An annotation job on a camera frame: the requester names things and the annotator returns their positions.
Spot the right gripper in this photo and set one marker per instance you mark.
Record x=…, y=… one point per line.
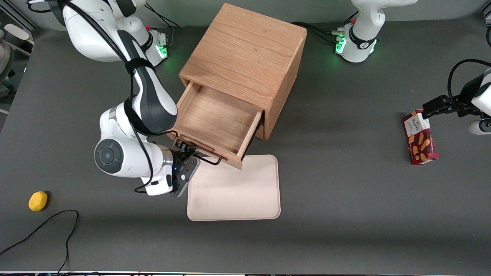
x=178, y=153

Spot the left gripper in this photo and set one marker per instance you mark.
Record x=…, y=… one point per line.
x=463, y=102

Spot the wooden drawer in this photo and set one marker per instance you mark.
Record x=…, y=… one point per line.
x=218, y=119

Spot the red shortbread cookie box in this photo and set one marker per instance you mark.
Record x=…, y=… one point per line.
x=420, y=138

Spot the white rectangular tray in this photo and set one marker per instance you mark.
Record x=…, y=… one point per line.
x=238, y=191

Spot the wooden cabinet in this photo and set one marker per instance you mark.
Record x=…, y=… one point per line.
x=245, y=50

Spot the yellow lemon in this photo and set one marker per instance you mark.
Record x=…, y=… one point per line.
x=38, y=201

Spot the grey background object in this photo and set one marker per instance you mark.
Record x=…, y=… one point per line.
x=5, y=61

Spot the white oval background object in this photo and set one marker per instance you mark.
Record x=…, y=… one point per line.
x=17, y=32

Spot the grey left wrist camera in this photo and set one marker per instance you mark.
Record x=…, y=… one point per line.
x=479, y=127

